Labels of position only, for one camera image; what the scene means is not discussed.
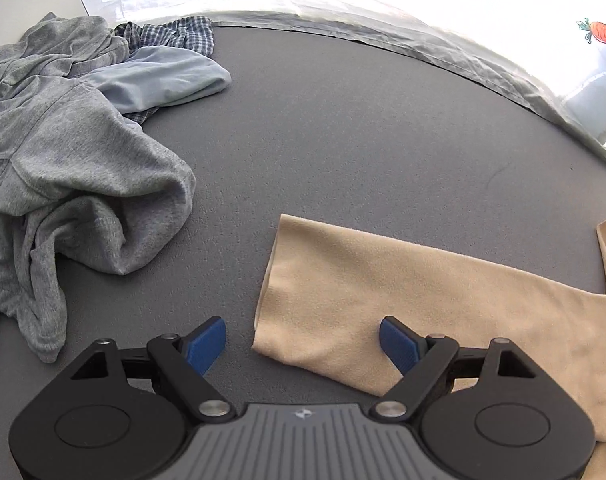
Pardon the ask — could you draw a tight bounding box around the grey crumpled shirt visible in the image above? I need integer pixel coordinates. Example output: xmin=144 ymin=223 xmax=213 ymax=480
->
xmin=0 ymin=15 xmax=198 ymax=365

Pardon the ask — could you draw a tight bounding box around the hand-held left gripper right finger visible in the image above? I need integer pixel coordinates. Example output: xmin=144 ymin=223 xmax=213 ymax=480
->
xmin=370 ymin=316 xmax=538 ymax=419

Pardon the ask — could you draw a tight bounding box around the beige long-sleeve shirt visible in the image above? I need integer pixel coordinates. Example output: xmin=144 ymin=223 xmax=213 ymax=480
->
xmin=251 ymin=212 xmax=606 ymax=480

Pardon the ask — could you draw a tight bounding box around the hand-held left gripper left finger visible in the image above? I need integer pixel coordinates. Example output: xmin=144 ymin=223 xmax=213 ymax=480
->
xmin=70 ymin=316 xmax=234 ymax=419

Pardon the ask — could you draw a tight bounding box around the light blue garment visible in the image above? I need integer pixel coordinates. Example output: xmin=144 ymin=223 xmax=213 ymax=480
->
xmin=85 ymin=46 xmax=232 ymax=115

